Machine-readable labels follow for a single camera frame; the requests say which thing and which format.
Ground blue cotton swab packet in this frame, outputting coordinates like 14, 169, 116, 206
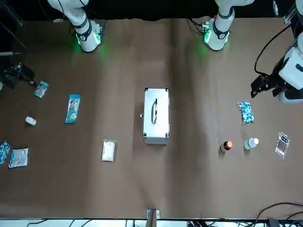
64, 93, 81, 124

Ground aluminium profile post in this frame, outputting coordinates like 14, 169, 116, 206
146, 208, 160, 227

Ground brown bottle orange cap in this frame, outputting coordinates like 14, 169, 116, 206
219, 140, 233, 154

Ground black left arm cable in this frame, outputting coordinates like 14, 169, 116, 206
254, 23, 295, 75

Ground aluminium medical case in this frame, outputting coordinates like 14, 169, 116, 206
140, 87, 170, 145

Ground clear bottle white cap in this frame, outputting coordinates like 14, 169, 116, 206
243, 138, 259, 150

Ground white gauze packet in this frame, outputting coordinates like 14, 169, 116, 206
101, 139, 117, 162

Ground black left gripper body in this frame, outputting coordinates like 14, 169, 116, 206
267, 68, 288, 90

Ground small teal packet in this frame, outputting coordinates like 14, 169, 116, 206
34, 80, 50, 99

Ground clear packet brown vials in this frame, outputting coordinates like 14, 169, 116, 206
273, 131, 291, 159

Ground white blue mask packet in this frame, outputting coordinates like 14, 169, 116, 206
8, 148, 29, 169

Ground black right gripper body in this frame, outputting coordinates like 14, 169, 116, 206
0, 68, 24, 89

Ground blue white capsule bag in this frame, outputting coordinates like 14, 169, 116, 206
236, 99, 256, 124
0, 140, 12, 166

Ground black cable on table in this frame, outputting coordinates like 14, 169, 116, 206
255, 201, 303, 221

